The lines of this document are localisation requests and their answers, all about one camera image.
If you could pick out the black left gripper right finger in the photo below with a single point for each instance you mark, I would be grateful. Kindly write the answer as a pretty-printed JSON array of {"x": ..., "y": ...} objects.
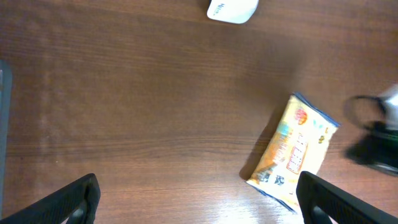
[{"x": 322, "y": 202}]

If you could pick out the white barcode scanner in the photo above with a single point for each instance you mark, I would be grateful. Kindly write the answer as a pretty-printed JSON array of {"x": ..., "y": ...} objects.
[{"x": 232, "y": 11}]

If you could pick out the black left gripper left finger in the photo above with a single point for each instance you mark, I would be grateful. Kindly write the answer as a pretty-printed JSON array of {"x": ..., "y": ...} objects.
[{"x": 74, "y": 203}]

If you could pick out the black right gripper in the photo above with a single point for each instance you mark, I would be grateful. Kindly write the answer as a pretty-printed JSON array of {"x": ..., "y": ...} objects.
[{"x": 377, "y": 149}]

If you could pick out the grey plastic basket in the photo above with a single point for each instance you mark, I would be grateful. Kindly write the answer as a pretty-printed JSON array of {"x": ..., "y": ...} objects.
[{"x": 6, "y": 88}]

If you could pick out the yellow wet wipes pack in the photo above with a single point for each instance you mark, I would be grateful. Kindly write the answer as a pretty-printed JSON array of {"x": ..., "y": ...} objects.
[{"x": 299, "y": 144}]

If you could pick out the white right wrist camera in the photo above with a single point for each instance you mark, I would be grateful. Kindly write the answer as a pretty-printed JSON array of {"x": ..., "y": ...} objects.
[{"x": 390, "y": 102}]

